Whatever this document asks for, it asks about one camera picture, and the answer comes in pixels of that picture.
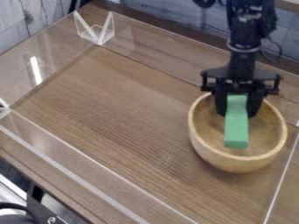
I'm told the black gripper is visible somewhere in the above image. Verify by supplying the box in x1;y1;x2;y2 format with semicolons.
200;66;282;117

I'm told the green rectangular stick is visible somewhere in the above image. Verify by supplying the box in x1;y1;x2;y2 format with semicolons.
224;94;248;149

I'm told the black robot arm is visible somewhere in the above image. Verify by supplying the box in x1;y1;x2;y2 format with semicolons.
200;0;282;117

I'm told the wooden bowl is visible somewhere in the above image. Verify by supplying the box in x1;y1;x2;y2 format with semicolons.
188;94;287;173

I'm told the clear acrylic corner bracket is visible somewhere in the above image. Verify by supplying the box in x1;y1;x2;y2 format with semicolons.
73;10;115;46

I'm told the clear acrylic tray wall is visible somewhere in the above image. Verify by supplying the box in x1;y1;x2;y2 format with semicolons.
0;99;199;224

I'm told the black table frame leg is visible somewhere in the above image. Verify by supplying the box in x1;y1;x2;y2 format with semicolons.
27;185;68;224

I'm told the black cable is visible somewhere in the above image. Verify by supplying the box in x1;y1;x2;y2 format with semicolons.
0;200;29;217

